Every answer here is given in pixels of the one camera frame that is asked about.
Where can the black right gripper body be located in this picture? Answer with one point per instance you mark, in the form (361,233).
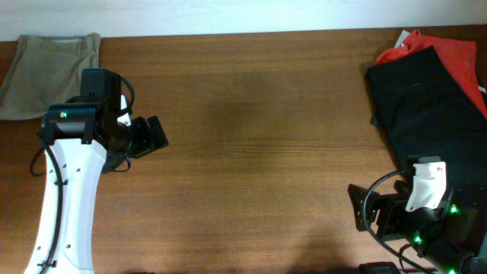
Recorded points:
(396,220)

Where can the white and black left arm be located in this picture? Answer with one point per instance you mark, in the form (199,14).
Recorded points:
(89,135)

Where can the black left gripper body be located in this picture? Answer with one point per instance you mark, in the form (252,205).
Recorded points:
(135,141)

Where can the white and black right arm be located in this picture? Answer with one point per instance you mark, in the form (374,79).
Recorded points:
(453,235)

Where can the black garment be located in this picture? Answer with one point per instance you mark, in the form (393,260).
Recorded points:
(426,113)

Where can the khaki shorts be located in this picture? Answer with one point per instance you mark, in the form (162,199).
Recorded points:
(46,71)

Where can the red garment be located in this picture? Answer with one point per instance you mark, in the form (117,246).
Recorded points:
(457,56)

